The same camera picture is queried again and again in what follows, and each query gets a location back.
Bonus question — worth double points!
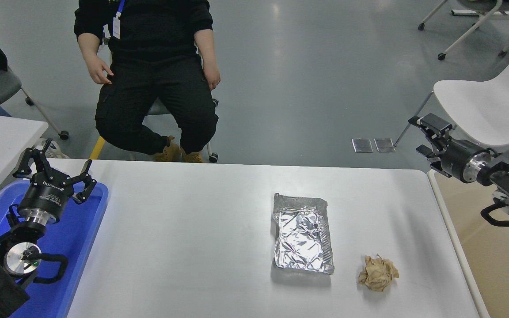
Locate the wheeled white frame chair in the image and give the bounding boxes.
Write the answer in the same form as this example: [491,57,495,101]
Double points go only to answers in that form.
[418,0,509,61]

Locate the tan paper ball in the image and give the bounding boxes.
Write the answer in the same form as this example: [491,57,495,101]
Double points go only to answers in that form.
[358,254,400,292]

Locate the person's right hand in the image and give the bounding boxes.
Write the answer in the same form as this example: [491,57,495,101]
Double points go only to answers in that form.
[87,55,114,85]

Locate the large pale plastic bin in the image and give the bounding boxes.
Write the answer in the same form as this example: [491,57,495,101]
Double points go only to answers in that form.
[427,169,509,318]

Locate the white shoe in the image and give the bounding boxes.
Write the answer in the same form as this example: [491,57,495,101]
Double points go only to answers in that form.
[34,138,71,159]

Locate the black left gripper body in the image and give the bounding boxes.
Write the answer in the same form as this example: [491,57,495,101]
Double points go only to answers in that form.
[18,170,76,218]

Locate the grey wheeled chair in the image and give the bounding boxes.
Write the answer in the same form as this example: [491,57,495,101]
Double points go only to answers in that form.
[0,66,69,141]

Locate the white badge on blue lanyard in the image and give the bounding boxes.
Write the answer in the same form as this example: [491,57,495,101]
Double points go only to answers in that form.
[112,0,126,39]

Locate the person's left hand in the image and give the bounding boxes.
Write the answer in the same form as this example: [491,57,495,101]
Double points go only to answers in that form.
[202,62,221,91]

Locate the silver foil tray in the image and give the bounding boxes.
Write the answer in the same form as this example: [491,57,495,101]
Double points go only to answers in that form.
[273,193,335,275]

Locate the blue plastic tray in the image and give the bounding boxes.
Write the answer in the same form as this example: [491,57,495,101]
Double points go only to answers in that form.
[0,180,109,318]

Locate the white shell chair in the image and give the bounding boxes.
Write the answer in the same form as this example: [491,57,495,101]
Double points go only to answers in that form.
[394,35,509,170]

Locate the metal floor plate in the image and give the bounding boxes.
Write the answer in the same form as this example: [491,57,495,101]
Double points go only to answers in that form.
[351,138,373,153]
[374,138,396,153]

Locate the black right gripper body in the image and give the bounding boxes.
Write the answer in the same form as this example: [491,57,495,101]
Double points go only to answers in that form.
[430,139,477,182]

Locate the seated person with badge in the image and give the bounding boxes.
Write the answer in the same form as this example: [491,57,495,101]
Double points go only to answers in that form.
[73,0,220,163]

